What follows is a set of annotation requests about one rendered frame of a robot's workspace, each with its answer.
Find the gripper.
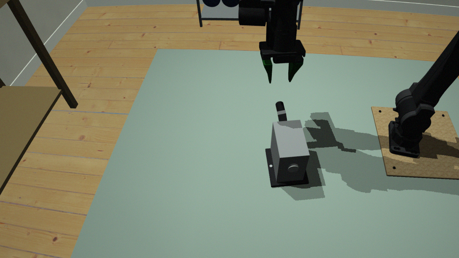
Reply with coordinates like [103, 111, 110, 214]
[259, 26, 306, 83]

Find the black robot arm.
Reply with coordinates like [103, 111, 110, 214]
[238, 0, 459, 158]

